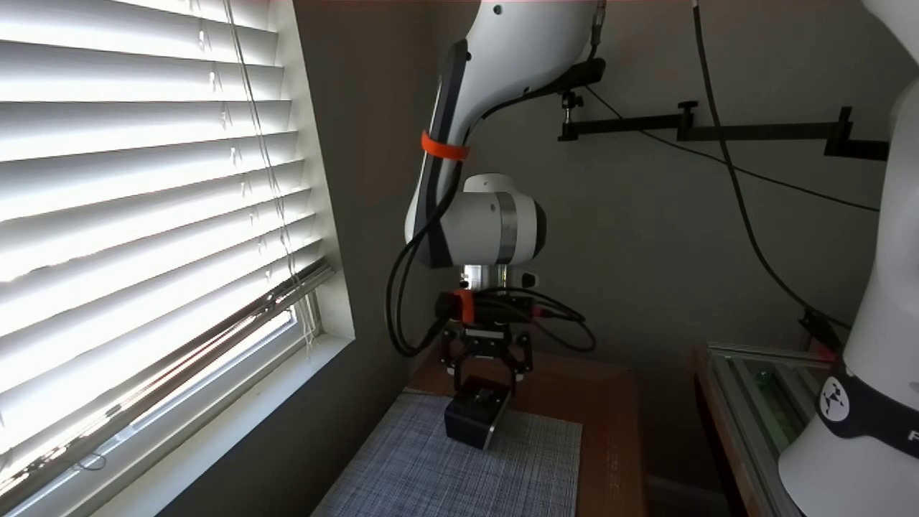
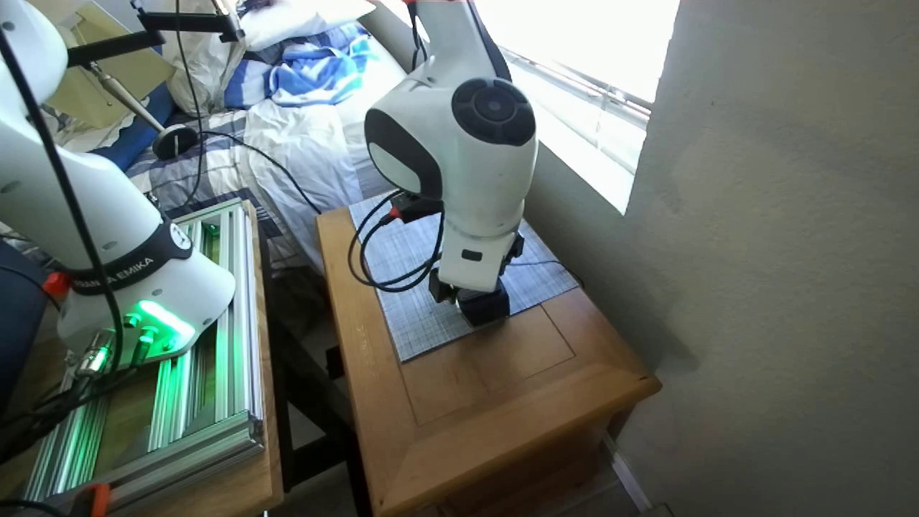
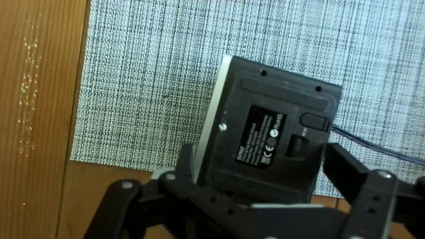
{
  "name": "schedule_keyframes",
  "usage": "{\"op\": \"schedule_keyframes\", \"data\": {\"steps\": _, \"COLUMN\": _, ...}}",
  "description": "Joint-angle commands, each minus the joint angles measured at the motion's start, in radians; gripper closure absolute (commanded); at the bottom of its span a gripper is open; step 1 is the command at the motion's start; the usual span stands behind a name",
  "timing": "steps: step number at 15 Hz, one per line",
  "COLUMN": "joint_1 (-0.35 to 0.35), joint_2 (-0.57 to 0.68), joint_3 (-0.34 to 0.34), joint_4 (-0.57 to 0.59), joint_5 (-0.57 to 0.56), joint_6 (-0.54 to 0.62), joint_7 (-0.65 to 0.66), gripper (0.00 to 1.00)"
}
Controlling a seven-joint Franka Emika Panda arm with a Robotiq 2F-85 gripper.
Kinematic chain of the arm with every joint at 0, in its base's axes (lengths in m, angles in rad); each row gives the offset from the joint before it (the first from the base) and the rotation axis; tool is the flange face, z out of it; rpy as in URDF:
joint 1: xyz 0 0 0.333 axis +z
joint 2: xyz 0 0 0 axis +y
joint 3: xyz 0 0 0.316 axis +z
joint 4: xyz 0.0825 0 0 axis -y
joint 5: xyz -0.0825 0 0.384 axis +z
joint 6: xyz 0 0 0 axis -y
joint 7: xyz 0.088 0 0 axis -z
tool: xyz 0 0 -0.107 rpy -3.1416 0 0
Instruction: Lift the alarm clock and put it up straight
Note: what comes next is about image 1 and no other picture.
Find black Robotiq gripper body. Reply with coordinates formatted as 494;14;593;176
453;319;521;364

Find black cube alarm clock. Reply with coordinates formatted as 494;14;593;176
443;375;517;454

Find grey woven placemat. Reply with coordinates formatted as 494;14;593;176
312;385;586;517

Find glass-topped side table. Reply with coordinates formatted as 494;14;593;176
695;343;846;517

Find white window blinds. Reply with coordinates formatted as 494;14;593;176
0;0;333;485

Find black wrist camera orange mount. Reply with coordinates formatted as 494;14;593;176
435;286;530;331

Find white window frame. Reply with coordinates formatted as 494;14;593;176
0;0;358;517

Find orange strap on arm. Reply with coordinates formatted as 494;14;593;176
417;129;473;166

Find black stereo camera bar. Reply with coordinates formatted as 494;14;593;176
556;56;609;97

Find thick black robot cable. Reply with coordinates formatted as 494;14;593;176
384;0;849;360

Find black and red cable plug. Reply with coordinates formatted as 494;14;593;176
800;306;846;360

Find thin black wall cable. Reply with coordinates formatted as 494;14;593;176
582;87;880;215

